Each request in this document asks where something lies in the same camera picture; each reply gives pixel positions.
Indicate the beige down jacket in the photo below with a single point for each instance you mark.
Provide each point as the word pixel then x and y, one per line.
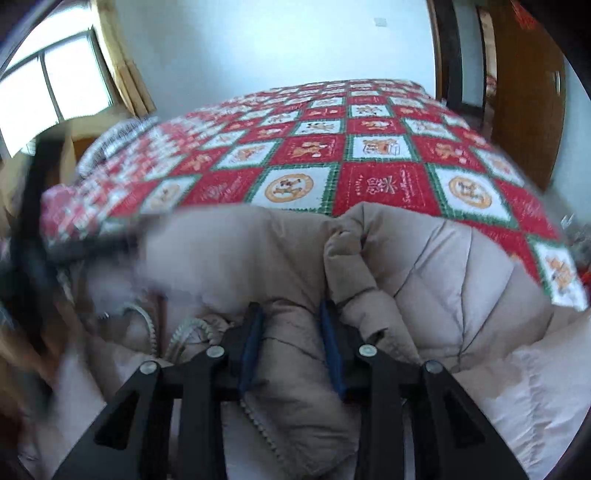
pixel 286 286

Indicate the yellow curtain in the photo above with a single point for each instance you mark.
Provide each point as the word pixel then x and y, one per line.
pixel 129 78

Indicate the window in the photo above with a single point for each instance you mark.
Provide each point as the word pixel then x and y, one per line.
pixel 69 78

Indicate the dark wooden door frame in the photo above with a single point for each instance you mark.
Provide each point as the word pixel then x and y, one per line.
pixel 448 55

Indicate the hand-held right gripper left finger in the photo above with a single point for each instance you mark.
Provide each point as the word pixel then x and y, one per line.
pixel 251 350

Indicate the striped pillow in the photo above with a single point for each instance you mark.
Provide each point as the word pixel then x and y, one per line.
pixel 115 138

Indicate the white wall switch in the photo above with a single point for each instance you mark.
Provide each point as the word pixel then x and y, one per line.
pixel 381 22

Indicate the red checkered printed blanket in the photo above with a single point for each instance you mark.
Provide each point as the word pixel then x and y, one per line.
pixel 378 184

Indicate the brown wooden door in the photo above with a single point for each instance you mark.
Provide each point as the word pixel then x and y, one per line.
pixel 521 92

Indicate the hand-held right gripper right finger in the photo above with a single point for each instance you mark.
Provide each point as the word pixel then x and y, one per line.
pixel 330 346

